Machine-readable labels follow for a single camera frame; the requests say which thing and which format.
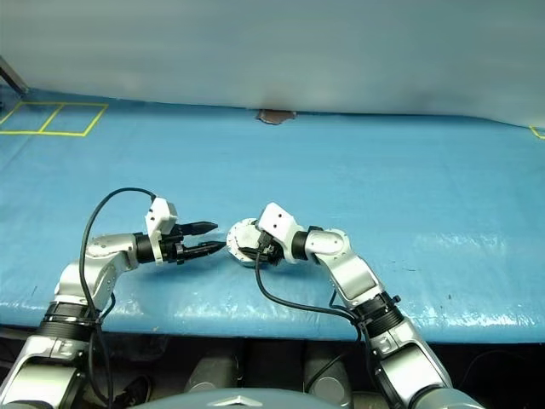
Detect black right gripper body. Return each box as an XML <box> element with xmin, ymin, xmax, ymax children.
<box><xmin>256</xmin><ymin>229</ymin><xmax>283</xmax><ymax>268</ymax></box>

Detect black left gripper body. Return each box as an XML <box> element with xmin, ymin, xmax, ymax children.
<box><xmin>160</xmin><ymin>223</ymin><xmax>189</xmax><ymax>266</ymax></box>

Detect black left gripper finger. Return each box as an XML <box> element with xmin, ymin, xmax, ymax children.
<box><xmin>182</xmin><ymin>240</ymin><xmax>224</xmax><ymax>257</ymax></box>
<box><xmin>177</xmin><ymin>220</ymin><xmax>220</xmax><ymax>237</ymax></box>

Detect dark toothed rotor disc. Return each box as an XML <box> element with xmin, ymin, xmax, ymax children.
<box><xmin>226</xmin><ymin>216</ymin><xmax>261</xmax><ymax>256</ymax></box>

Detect grey rounded cylinder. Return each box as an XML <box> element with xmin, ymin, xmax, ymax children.
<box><xmin>304</xmin><ymin>357</ymin><xmax>354</xmax><ymax>409</ymax></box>
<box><xmin>185</xmin><ymin>355</ymin><xmax>239</xmax><ymax>395</ymax></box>

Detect blue table cover sheet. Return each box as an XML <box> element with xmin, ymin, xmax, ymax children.
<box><xmin>0</xmin><ymin>87</ymin><xmax>545</xmax><ymax>346</ymax></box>

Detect brown patch at table edge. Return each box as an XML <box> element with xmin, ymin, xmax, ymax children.
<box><xmin>255</xmin><ymin>108</ymin><xmax>297</xmax><ymax>125</ymax></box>

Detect black shoe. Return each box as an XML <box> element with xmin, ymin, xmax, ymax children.
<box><xmin>114</xmin><ymin>374</ymin><xmax>153</xmax><ymax>409</ymax></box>

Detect grey robot torso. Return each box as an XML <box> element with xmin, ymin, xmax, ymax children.
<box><xmin>144</xmin><ymin>394</ymin><xmax>341</xmax><ymax>409</ymax></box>

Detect yellow tape square outlines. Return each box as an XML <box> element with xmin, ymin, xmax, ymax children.
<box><xmin>0</xmin><ymin>101</ymin><xmax>110</xmax><ymax>138</ymax></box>

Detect white backdrop sheet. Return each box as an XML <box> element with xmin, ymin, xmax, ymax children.
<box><xmin>0</xmin><ymin>0</ymin><xmax>545</xmax><ymax>129</ymax></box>

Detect dark metal bar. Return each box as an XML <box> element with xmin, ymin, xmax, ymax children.
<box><xmin>0</xmin><ymin>55</ymin><xmax>30</xmax><ymax>95</ymax></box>

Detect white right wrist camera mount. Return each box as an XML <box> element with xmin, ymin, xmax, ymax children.
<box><xmin>257</xmin><ymin>203</ymin><xmax>306</xmax><ymax>262</ymax></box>

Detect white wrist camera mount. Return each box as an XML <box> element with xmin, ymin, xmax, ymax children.
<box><xmin>257</xmin><ymin>203</ymin><xmax>306</xmax><ymax>262</ymax></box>
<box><xmin>143</xmin><ymin>196</ymin><xmax>179</xmax><ymax>268</ymax></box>

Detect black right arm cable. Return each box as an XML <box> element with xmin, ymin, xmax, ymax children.
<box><xmin>254</xmin><ymin>242</ymin><xmax>401</xmax><ymax>409</ymax></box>

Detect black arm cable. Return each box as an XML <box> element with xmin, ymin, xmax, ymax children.
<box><xmin>80</xmin><ymin>187</ymin><xmax>158</xmax><ymax>409</ymax></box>
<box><xmin>254</xmin><ymin>242</ymin><xmax>401</xmax><ymax>409</ymax></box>

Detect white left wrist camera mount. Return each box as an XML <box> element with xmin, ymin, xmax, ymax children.
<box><xmin>143</xmin><ymin>196</ymin><xmax>179</xmax><ymax>268</ymax></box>

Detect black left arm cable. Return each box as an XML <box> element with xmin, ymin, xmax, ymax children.
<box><xmin>80</xmin><ymin>187</ymin><xmax>158</xmax><ymax>409</ymax></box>

